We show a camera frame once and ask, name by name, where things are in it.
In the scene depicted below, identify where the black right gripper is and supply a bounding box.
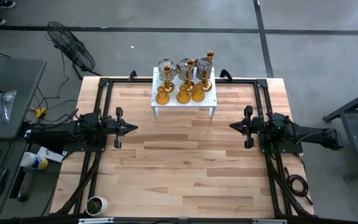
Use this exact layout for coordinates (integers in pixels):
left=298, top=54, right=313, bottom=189
left=229, top=105, right=262, bottom=149

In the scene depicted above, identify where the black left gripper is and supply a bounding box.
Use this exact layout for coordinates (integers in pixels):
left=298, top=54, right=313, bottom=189
left=106, top=107, right=139, bottom=149

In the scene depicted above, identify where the amber ribbed glass candle holder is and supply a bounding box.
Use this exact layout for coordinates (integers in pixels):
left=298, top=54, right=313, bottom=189
left=176, top=85, right=191, bottom=105
left=155, top=85, right=170, bottom=106
left=191, top=82, right=206, bottom=103

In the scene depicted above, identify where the tall brass candlestick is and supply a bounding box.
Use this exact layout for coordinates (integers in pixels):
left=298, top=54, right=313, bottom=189
left=201, top=50, right=215, bottom=92

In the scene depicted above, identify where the white perforated metal shelf riser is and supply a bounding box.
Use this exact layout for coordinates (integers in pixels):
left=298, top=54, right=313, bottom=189
left=150, top=67, right=218, bottom=119

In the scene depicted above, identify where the white paper sheet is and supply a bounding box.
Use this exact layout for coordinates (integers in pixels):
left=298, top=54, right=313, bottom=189
left=37, top=146, right=65, bottom=164

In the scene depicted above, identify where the black beam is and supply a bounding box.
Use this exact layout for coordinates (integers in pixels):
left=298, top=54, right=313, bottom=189
left=26, top=136, right=71, bottom=154

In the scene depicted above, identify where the small plant in white pot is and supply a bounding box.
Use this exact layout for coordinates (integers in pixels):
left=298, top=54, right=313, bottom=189
left=85, top=195, right=109, bottom=217

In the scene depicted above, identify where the silver aluminium extrusion bar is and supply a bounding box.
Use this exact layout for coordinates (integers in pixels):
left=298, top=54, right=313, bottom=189
left=252, top=219, right=288, bottom=224
left=78, top=217, right=114, bottom=224

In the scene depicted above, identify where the spray bottle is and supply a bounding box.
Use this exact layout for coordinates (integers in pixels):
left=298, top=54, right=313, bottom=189
left=19, top=151, right=49, bottom=171

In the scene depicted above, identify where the grey desk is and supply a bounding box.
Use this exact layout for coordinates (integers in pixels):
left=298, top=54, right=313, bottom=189
left=0, top=136, right=30, bottom=218
left=0, top=57, right=47, bottom=140

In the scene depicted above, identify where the clear plastic bag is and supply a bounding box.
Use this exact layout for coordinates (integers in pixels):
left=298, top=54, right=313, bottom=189
left=0, top=90, right=17, bottom=124

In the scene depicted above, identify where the black aluminium rig frame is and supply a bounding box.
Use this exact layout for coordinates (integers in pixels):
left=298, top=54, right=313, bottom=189
left=50, top=77, right=315, bottom=224

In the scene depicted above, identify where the black coiled cable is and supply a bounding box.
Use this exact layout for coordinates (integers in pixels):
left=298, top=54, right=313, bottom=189
left=283, top=167, right=314, bottom=206

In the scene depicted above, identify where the yellow extension cord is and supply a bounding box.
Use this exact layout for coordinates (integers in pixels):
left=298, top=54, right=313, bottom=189
left=29, top=105, right=48, bottom=119

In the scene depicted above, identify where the black wire floor fan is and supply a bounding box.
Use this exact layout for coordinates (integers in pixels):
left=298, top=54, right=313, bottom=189
left=45, top=21, right=102, bottom=80

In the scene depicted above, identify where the dark grey metal table frame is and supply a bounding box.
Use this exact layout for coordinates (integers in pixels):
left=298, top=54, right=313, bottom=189
left=323, top=85, right=358, bottom=182

